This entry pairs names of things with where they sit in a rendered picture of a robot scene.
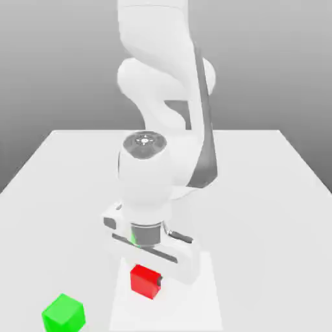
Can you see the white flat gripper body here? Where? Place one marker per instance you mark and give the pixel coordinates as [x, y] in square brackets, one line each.
[166, 262]

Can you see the small red cube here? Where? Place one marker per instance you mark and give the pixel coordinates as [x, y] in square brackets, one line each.
[144, 282]

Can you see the small green cube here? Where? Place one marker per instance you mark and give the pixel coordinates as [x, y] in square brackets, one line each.
[63, 313]

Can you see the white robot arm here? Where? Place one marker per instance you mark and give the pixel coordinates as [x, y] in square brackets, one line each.
[145, 179]

